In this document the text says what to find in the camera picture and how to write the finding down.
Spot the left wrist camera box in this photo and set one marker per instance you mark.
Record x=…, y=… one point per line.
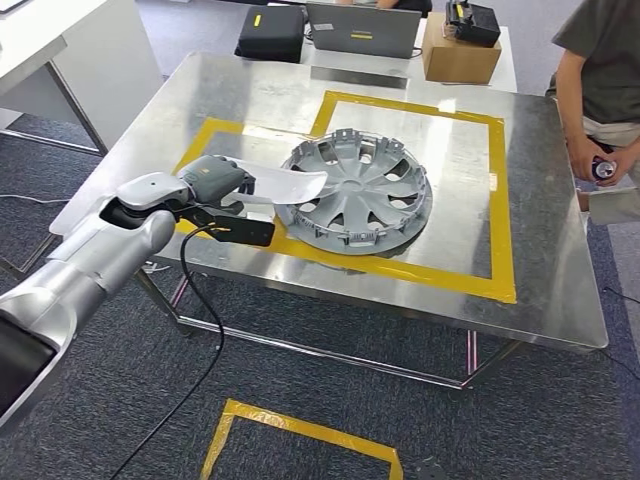
x=244, y=232

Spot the grey laptop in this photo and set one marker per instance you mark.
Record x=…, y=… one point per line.
x=360, y=23

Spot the brown cardboard box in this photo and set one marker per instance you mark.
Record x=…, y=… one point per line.
x=455, y=63

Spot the grey plastic wheel cover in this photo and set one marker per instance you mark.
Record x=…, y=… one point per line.
x=350, y=192

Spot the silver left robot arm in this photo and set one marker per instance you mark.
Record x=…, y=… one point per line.
x=75, y=272

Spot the drink can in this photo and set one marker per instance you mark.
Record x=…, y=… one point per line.
x=602, y=169

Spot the person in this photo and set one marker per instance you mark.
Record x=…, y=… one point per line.
x=600, y=66
x=410, y=5

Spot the black handheld device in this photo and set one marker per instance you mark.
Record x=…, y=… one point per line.
x=477, y=26

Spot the pale metal side table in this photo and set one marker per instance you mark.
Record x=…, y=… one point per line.
x=100, y=66

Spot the black hard case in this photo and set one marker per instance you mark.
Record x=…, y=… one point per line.
x=270, y=36

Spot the steel workbench table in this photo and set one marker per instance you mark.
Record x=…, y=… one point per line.
x=540, y=232

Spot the person's hand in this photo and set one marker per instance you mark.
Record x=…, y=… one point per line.
x=627, y=166
x=583, y=156

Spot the white curved plastic car part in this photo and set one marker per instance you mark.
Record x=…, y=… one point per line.
x=285, y=185

